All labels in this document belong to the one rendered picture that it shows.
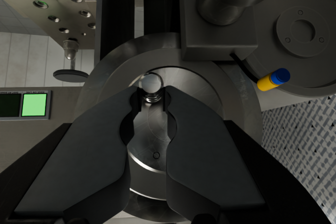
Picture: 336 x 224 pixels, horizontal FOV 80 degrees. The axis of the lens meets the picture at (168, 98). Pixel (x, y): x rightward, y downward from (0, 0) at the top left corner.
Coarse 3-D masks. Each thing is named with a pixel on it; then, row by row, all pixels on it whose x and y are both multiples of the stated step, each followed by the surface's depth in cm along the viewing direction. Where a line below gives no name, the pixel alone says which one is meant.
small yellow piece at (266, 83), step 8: (232, 56) 15; (240, 64) 14; (248, 72) 14; (272, 72) 12; (280, 72) 11; (288, 72) 11; (256, 80) 13; (264, 80) 12; (272, 80) 11; (280, 80) 11; (264, 88) 13
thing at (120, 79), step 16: (160, 48) 16; (176, 48) 16; (128, 64) 16; (144, 64) 16; (160, 64) 16; (176, 64) 16; (192, 64) 16; (208, 64) 16; (112, 80) 16; (128, 80) 16; (208, 80) 16; (224, 80) 16; (224, 96) 16; (224, 112) 15; (240, 112) 16; (144, 176) 14; (160, 176) 14; (144, 192) 14; (160, 192) 14
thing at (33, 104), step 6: (24, 96) 47; (30, 96) 48; (36, 96) 48; (42, 96) 48; (24, 102) 47; (30, 102) 47; (36, 102) 47; (42, 102) 47; (24, 108) 47; (30, 108) 47; (36, 108) 47; (42, 108) 47; (24, 114) 47; (30, 114) 47; (36, 114) 47; (42, 114) 47
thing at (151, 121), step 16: (176, 80) 14; (192, 80) 14; (192, 96) 14; (208, 96) 14; (144, 112) 14; (160, 112) 14; (144, 128) 14; (160, 128) 14; (128, 144) 13; (144, 144) 13; (160, 144) 13; (144, 160) 13; (160, 160) 13
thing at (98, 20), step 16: (96, 0) 18; (112, 0) 23; (128, 0) 35; (96, 16) 18; (112, 16) 22; (128, 16) 35; (96, 32) 18; (112, 32) 22; (128, 32) 35; (96, 48) 17; (112, 48) 22; (96, 64) 17
